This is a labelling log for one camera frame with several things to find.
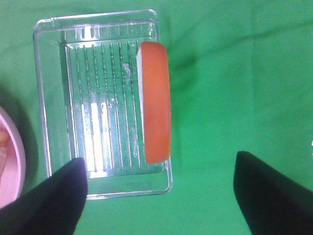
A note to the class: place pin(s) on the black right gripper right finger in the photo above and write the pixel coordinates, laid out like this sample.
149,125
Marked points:
271,203

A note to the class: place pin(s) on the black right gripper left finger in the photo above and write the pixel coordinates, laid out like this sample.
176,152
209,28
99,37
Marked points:
54,207

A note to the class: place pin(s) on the toy bread slice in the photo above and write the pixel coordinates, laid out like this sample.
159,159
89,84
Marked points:
155,103

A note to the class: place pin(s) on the pink round plate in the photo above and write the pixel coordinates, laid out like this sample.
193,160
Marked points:
13,176

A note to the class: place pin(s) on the green tablecloth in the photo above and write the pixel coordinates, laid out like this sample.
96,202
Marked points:
241,79

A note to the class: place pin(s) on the right clear plastic tray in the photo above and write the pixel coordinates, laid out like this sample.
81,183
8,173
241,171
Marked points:
90,83

